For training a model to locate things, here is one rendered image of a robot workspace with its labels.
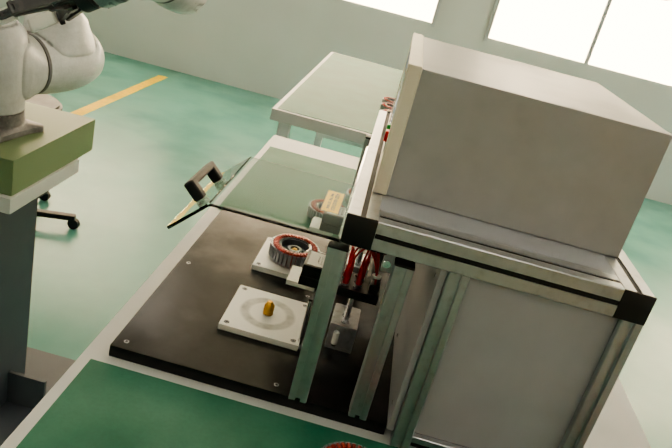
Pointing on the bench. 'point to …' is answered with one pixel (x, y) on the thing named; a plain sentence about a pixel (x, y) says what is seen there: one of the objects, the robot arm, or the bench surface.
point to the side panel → (510, 371)
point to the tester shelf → (490, 249)
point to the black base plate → (185, 315)
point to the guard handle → (201, 179)
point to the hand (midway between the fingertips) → (14, 23)
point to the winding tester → (519, 147)
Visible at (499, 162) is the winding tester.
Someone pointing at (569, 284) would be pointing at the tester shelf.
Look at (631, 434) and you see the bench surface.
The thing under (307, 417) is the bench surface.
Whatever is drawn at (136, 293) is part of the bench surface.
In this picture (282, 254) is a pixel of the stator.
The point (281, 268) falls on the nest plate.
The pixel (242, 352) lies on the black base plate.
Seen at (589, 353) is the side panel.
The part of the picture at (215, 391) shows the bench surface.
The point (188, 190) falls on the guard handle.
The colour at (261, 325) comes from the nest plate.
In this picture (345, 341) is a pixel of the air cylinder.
